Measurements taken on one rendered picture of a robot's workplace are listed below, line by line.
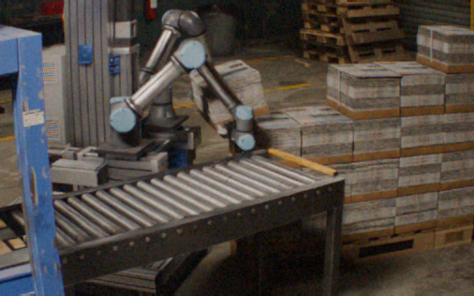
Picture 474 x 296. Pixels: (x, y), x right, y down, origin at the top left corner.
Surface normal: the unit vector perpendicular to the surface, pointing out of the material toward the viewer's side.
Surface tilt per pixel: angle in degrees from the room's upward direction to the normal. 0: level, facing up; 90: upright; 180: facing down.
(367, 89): 90
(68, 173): 90
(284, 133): 90
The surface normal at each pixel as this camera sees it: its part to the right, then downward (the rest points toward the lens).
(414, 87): 0.25, 0.27
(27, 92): 0.59, 0.22
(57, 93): -0.28, 0.27
